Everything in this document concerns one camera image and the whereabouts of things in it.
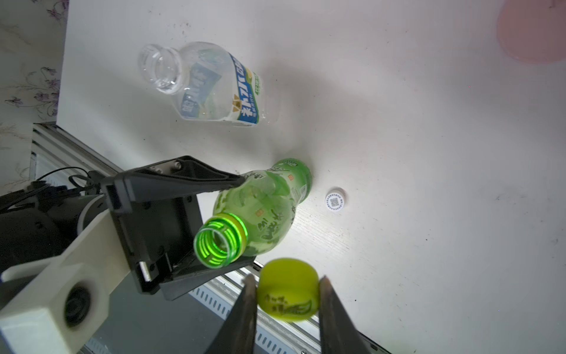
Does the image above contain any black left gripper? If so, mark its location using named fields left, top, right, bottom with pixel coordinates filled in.
left=101, top=156, right=256, bottom=301

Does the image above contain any white bottle cap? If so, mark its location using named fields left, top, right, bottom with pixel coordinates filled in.
left=325, top=188, right=346, bottom=212

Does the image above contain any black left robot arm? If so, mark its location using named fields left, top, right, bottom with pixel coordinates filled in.
left=1, top=156, right=254, bottom=301

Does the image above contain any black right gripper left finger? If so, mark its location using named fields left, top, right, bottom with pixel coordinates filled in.
left=206, top=274, right=257, bottom=354

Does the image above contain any green bottle cap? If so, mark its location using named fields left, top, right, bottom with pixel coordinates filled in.
left=256, top=258, right=320, bottom=322

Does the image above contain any pink pen holder cup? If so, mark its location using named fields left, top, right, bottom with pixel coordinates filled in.
left=496, top=0, right=565, bottom=65

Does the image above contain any clear plastic water bottle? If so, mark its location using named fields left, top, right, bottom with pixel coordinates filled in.
left=138, top=41, right=266, bottom=127

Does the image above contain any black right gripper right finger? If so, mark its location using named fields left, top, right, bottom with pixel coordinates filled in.
left=319, top=277, right=369, bottom=354

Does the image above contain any green plastic bottle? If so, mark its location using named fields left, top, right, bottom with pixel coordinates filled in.
left=194, top=159, right=312, bottom=269

